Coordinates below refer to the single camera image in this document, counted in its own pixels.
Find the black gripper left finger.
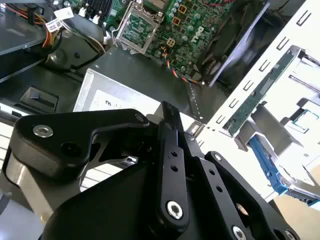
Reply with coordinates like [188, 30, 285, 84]
[2, 101, 191, 230]

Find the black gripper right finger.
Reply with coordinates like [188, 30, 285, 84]
[184, 132, 301, 240]

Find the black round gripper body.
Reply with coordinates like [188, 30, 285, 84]
[42, 127, 232, 240]

